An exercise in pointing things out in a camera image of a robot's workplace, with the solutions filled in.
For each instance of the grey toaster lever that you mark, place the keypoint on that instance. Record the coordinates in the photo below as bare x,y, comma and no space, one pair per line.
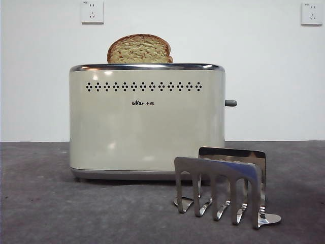
231,103

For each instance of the toasted bread slice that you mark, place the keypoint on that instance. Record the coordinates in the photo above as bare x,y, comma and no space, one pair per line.
139,50

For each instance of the cream two-slot toaster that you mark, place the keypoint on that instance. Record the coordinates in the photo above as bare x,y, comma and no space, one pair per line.
127,127

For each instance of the stainless steel toast rack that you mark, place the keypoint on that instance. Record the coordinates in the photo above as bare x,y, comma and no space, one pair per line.
215,168

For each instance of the white wall socket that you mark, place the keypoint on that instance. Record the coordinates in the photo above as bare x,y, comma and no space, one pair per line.
92,12
311,14

